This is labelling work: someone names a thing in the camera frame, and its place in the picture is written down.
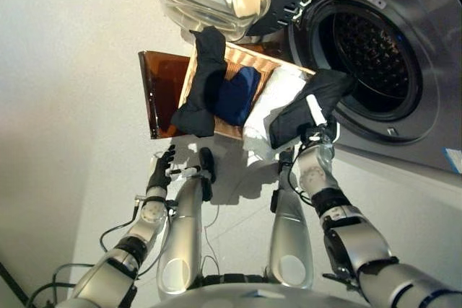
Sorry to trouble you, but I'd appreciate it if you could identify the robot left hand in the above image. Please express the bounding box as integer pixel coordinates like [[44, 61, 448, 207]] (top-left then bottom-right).
[[146, 144, 201, 193]]

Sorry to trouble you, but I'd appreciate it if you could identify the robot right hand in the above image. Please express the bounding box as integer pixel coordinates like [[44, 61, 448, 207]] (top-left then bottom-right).
[[297, 94, 340, 143]]

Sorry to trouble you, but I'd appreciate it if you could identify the white garment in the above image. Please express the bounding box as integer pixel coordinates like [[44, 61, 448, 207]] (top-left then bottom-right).
[[242, 68, 311, 154]]

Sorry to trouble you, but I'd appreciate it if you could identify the blue garment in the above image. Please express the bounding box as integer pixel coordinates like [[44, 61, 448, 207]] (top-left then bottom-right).
[[212, 66, 261, 127]]

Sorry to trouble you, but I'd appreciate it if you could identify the grey washing machine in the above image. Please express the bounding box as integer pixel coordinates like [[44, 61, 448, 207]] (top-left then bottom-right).
[[284, 0, 462, 174]]

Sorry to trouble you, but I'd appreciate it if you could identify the robot left foot black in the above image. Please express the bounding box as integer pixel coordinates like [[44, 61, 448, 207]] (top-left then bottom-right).
[[199, 147, 217, 182]]

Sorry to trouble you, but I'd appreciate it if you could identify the robot left leg silver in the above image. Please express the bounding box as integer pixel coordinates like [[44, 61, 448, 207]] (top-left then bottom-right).
[[157, 174, 206, 294]]

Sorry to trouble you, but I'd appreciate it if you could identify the robot leg silver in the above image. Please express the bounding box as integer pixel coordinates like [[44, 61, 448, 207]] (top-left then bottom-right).
[[157, 174, 206, 294], [266, 163, 314, 290]]

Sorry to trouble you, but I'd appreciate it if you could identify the amber acrylic stand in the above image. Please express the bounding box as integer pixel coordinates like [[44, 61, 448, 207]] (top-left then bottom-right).
[[138, 50, 192, 139]]

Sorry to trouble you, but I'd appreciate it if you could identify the wicker laundry basket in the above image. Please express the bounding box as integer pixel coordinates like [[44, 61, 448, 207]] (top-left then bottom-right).
[[178, 41, 315, 141]]

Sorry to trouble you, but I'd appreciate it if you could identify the robot right leg silver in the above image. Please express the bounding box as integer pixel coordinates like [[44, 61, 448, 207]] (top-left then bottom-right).
[[266, 163, 314, 290]]

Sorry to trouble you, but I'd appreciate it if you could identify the long black garment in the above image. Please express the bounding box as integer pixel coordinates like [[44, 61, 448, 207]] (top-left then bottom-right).
[[170, 27, 228, 138]]

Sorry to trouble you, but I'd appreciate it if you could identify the blue white info sticker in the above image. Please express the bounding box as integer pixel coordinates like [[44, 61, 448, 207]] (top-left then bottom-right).
[[443, 147, 462, 174]]

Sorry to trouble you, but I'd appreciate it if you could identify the robot torso grey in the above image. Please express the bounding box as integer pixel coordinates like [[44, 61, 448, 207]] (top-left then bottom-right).
[[151, 282, 372, 308]]

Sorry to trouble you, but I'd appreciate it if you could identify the dark edged grey panel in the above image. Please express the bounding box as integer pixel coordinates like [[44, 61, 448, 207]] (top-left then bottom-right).
[[0, 260, 30, 308]]

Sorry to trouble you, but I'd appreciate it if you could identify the white floor cable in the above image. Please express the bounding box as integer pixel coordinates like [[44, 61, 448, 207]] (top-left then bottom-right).
[[201, 203, 223, 276]]

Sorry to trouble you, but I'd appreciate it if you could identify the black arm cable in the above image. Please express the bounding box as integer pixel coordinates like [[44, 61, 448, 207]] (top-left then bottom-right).
[[25, 206, 174, 308]]

